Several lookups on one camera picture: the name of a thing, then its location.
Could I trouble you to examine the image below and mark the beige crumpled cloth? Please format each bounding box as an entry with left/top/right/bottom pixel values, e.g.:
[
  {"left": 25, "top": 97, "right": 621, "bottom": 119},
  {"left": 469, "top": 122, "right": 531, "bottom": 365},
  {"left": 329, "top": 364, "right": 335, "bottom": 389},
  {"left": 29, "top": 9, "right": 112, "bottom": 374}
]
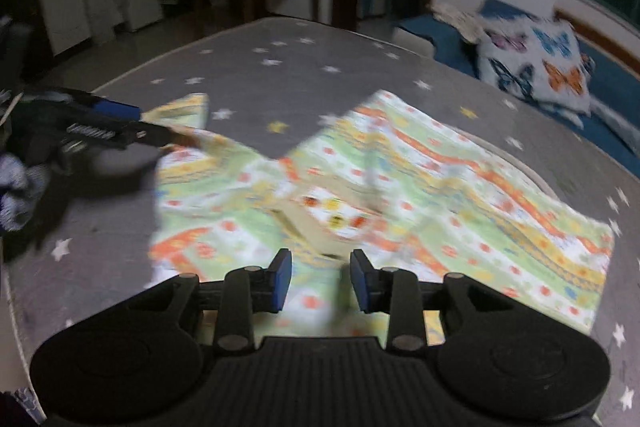
[{"left": 434, "top": 3, "right": 482, "bottom": 44}]

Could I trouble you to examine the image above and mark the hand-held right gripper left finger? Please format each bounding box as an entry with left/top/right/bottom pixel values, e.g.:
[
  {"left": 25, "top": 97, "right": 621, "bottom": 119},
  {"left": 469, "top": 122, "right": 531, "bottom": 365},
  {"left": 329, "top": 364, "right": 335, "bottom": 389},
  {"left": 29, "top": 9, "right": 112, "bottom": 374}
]
[{"left": 150, "top": 248, "right": 293, "bottom": 354}]

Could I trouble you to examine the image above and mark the butterfly print pillow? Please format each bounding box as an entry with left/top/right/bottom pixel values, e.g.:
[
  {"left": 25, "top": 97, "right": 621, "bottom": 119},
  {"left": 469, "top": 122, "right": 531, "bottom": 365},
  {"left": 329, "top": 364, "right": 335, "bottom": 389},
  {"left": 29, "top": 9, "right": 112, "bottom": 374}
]
[{"left": 475, "top": 4, "right": 597, "bottom": 118}]

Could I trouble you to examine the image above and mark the grey star-print tablecloth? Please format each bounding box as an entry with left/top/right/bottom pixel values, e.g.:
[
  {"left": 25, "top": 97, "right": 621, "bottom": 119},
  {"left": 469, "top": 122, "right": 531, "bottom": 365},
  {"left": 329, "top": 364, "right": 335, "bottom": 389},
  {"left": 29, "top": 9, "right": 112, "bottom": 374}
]
[{"left": 0, "top": 17, "right": 640, "bottom": 427}]

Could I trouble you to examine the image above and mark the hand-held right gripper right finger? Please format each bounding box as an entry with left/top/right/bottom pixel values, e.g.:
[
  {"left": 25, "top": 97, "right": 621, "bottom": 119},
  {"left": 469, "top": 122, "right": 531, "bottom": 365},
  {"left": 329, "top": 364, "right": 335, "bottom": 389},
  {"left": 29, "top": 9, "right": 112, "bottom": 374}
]
[{"left": 350, "top": 248, "right": 501, "bottom": 354}]

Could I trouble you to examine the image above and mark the person's left forearm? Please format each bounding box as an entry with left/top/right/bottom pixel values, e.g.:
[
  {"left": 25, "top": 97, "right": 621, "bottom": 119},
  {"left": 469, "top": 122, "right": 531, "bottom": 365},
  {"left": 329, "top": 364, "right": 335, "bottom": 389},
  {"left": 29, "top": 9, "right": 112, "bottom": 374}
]
[{"left": 0, "top": 152, "right": 51, "bottom": 239}]

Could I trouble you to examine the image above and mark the water dispenser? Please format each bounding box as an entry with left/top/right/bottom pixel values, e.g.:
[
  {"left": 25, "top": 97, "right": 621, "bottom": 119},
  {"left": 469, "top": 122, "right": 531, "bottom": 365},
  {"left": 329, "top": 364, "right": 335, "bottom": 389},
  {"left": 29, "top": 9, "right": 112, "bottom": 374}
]
[{"left": 77, "top": 0, "right": 117, "bottom": 44}]

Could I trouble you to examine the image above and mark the patterned yellow-green child garment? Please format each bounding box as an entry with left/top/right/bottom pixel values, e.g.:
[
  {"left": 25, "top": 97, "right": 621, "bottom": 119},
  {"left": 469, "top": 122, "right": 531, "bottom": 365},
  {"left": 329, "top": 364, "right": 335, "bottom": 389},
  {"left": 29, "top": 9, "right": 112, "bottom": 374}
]
[{"left": 149, "top": 89, "right": 616, "bottom": 344}]

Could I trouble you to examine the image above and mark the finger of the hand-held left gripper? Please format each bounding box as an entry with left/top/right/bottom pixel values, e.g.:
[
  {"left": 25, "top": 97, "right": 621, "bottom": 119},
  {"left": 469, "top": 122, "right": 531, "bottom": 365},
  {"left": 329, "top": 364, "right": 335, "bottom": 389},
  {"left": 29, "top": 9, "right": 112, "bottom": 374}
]
[
  {"left": 60, "top": 118, "right": 174, "bottom": 150},
  {"left": 65, "top": 92, "right": 143, "bottom": 120}
]

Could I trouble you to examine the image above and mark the blue sofa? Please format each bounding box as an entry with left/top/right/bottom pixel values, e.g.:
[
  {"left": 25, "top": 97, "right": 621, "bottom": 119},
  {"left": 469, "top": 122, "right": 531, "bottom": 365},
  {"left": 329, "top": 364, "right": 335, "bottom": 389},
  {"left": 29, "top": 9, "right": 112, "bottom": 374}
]
[{"left": 395, "top": 0, "right": 640, "bottom": 180}]

